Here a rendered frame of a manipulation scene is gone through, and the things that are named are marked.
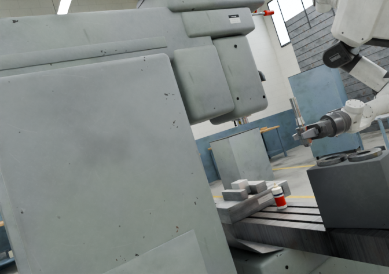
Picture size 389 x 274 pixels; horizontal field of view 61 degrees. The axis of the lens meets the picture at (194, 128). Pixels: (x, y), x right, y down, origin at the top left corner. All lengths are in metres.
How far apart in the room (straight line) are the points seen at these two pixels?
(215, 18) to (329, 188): 0.72
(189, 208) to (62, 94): 0.45
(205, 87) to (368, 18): 0.66
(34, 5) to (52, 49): 7.61
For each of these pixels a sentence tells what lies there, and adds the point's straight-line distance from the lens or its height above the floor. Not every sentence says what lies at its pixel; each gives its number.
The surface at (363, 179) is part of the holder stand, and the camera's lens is 1.01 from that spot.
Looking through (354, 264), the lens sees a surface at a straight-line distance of 1.55.
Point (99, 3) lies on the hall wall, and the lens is 9.00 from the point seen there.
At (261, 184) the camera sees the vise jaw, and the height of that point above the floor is 1.00.
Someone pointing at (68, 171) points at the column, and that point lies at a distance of 0.85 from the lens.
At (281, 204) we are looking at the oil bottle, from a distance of 1.42.
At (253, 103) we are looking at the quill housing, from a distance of 1.30.
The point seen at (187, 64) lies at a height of 1.54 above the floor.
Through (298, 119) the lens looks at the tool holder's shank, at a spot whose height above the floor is 1.24.
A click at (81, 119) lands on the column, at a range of 0.87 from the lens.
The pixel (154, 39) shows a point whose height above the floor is 1.64.
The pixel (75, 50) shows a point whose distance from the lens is 1.05.
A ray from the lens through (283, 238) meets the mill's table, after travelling 1.26.
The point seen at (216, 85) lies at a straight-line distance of 1.19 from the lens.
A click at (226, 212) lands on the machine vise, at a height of 0.95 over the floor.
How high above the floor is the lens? 1.29
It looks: 1 degrees up
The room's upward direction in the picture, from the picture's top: 18 degrees counter-clockwise
